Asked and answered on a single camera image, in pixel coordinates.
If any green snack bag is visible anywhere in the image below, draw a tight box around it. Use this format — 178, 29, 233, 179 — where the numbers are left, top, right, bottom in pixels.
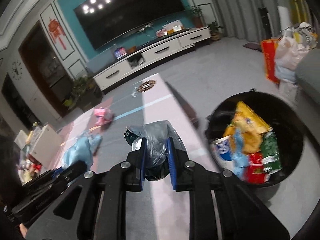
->
260, 130, 282, 176

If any white and blue box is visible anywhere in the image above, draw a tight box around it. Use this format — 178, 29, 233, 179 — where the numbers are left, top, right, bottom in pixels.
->
210, 135, 235, 172

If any yellow potato chip bag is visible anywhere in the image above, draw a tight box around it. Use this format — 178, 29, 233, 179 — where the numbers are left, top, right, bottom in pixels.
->
223, 101, 272, 155

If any clear grey plastic bag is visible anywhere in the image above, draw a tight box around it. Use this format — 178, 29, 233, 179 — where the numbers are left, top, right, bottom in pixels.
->
124, 120, 186, 181

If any black round trash bin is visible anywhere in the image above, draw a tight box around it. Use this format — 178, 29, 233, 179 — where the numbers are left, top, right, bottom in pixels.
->
204, 90, 304, 188

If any white storage box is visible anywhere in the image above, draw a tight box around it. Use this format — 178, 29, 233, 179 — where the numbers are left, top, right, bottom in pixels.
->
29, 125, 62, 169

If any blue crumpled cloth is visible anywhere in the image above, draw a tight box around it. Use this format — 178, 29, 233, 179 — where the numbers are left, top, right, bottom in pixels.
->
61, 130, 102, 171

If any red snack packet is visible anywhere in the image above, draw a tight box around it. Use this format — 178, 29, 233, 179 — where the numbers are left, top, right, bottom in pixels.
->
244, 152, 270, 185

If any pink crumpled wrapper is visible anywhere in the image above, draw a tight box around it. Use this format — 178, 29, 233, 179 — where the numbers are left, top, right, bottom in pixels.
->
93, 107, 114, 126

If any potted plant by door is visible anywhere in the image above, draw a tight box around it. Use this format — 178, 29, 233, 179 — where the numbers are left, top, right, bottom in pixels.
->
62, 76, 103, 112

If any blue box on cabinet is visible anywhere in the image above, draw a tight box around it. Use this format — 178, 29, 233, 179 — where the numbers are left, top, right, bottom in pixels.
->
114, 47, 127, 59

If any grey sofa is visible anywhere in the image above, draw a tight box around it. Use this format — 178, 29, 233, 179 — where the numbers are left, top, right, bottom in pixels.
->
295, 49, 320, 105

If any pink plastic bag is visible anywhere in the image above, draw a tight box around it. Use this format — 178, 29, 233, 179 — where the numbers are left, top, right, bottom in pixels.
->
274, 36, 310, 71

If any red gift bag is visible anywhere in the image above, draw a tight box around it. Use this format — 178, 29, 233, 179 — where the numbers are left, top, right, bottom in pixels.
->
260, 38, 280, 85

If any white TV cabinet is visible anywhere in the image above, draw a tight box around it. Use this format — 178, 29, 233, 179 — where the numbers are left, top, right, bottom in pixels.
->
93, 27, 211, 91

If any small potted plant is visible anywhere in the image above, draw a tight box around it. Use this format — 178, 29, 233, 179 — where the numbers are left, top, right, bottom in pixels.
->
208, 21, 224, 41

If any large black television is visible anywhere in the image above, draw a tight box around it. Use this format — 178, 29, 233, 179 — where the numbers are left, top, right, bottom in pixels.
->
74, 0, 184, 49

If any white framed card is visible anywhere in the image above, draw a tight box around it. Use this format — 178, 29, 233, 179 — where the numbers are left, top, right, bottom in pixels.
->
163, 20, 184, 34

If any tall potted plant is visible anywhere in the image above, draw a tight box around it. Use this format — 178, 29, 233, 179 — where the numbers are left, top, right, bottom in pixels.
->
185, 5, 204, 28

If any round wall clock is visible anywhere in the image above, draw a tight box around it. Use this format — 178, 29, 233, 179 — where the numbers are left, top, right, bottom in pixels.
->
11, 60, 23, 81

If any red knot wall ornament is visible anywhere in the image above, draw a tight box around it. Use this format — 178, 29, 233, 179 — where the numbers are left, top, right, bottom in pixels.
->
48, 18, 67, 50

